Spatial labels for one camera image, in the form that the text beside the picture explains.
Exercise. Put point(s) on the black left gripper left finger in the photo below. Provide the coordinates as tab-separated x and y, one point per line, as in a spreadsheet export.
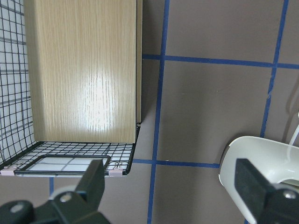
79	205

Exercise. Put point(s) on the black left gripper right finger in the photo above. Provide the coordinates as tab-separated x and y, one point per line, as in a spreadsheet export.
267	202

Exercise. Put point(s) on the white two-slot toaster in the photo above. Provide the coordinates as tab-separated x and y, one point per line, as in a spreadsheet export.
277	162

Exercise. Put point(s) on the pink binder clip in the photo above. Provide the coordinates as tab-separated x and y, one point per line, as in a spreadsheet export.
9	170
116	171

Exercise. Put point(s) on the pink binder clip left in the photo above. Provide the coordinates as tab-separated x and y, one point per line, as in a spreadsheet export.
9	170

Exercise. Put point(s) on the wire basket with wooden shelf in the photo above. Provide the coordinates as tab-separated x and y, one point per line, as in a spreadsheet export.
70	84

